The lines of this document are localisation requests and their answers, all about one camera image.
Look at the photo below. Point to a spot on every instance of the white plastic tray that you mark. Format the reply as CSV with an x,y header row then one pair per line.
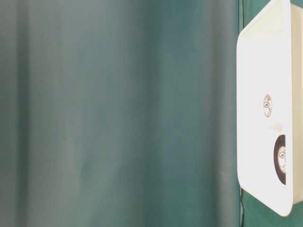
x,y
270,103

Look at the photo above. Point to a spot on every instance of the black tape roll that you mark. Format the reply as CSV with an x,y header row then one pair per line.
x,y
280,158

